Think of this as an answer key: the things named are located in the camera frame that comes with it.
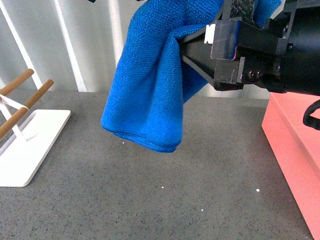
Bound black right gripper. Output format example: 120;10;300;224
178;0;285;91

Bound blue microfiber cloth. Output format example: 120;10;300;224
100;0;283;154

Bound white pleated curtain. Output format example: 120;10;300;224
0;0;270;100

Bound pink plastic box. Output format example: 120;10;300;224
262;92;320;240

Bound white towel rack stand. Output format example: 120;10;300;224
0;68;71;188

